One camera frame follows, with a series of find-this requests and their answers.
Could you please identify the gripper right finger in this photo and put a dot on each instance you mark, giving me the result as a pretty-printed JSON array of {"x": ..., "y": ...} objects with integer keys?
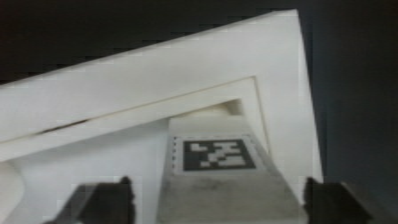
[{"x": 332, "y": 206}]

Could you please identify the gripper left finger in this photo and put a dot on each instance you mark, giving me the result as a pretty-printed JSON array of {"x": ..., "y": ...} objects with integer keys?
[{"x": 101, "y": 204}]

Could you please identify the white table leg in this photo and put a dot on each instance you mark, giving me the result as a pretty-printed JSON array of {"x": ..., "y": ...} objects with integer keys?
[{"x": 223, "y": 185}]

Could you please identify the white square tabletop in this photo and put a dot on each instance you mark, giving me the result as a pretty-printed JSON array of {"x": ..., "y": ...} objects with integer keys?
[{"x": 122, "y": 154}]

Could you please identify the white U-shaped fence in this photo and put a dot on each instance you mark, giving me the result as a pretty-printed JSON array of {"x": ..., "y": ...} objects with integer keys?
[{"x": 79, "y": 100}]

